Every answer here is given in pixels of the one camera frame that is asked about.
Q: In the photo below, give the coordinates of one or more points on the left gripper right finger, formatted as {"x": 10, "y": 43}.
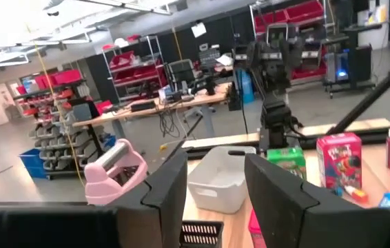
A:
{"x": 291, "y": 213}

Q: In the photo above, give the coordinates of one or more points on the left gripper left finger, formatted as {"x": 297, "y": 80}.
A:
{"x": 160, "y": 206}

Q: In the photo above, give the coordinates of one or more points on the black plastic lattice basket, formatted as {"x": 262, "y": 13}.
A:
{"x": 200, "y": 234}

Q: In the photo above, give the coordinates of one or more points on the green cereal box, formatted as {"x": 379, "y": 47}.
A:
{"x": 286, "y": 160}

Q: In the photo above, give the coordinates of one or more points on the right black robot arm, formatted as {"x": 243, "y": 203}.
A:
{"x": 276, "y": 117}

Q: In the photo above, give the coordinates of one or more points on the metal shelf with red bins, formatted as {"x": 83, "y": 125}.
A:
{"x": 295, "y": 38}
{"x": 133, "y": 72}

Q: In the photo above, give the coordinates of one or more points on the blue barrel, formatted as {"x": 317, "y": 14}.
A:
{"x": 246, "y": 86}

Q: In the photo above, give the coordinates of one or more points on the white plastic bin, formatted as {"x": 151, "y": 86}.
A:
{"x": 215, "y": 182}

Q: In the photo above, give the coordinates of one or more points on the orange small dropper bottle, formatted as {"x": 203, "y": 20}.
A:
{"x": 357, "y": 194}

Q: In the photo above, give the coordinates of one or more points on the black equipment cart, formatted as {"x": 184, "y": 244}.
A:
{"x": 348, "y": 69}

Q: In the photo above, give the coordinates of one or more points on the white hanging sign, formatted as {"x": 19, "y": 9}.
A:
{"x": 198, "y": 29}

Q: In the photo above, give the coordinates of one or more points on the computer monitor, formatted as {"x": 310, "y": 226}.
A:
{"x": 180, "y": 70}

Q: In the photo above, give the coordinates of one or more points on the wooden desk grey legs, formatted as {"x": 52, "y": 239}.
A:
{"x": 167, "y": 103}

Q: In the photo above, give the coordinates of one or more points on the blue plastic crate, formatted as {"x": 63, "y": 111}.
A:
{"x": 33, "y": 163}

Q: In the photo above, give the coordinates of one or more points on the bin rack red grey bins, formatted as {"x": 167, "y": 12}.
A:
{"x": 57, "y": 113}

